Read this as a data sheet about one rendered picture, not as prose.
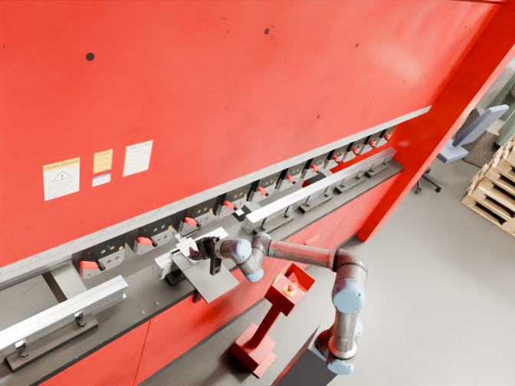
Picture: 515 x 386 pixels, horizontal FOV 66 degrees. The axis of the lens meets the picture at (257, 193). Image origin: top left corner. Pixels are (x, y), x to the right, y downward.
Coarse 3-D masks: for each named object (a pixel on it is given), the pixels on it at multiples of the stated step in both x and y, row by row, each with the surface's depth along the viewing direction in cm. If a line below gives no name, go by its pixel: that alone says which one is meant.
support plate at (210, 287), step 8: (176, 256) 172; (184, 256) 174; (176, 264) 169; (184, 264) 170; (200, 264) 173; (208, 264) 174; (184, 272) 168; (192, 272) 169; (200, 272) 170; (208, 272) 172; (224, 272) 174; (192, 280) 166; (200, 280) 167; (208, 280) 168; (216, 280) 170; (224, 280) 171; (232, 280) 172; (200, 288) 164; (208, 288) 166; (216, 288) 167; (224, 288) 168; (208, 296) 163; (216, 296) 164
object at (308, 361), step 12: (324, 324) 198; (312, 336) 198; (300, 348) 214; (312, 348) 186; (300, 360) 192; (312, 360) 188; (324, 360) 184; (288, 372) 202; (300, 372) 197; (312, 372) 192; (324, 372) 187; (276, 384) 216; (288, 384) 207; (300, 384) 202; (312, 384) 197; (324, 384) 192
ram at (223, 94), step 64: (0, 0) 64; (64, 0) 70; (128, 0) 78; (192, 0) 89; (256, 0) 102; (320, 0) 120; (384, 0) 146; (448, 0) 187; (0, 64) 70; (64, 64) 78; (128, 64) 88; (192, 64) 102; (256, 64) 119; (320, 64) 145; (384, 64) 185; (448, 64) 254; (0, 128) 78; (64, 128) 88; (128, 128) 101; (192, 128) 119; (256, 128) 144; (320, 128) 183; (384, 128) 250; (0, 192) 88; (128, 192) 118; (192, 192) 143; (0, 256) 100; (64, 256) 117
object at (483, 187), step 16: (512, 144) 460; (496, 160) 466; (512, 160) 434; (480, 176) 500; (496, 176) 453; (512, 176) 443; (480, 192) 467; (496, 192) 466; (512, 192) 450; (480, 208) 485; (496, 208) 467; (512, 208) 455; (496, 224) 473; (512, 224) 462
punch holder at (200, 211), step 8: (208, 200) 155; (192, 208) 151; (200, 208) 155; (208, 208) 160; (176, 216) 156; (184, 216) 151; (192, 216) 155; (200, 216) 159; (208, 216) 163; (176, 224) 158; (184, 224) 154; (184, 232) 158
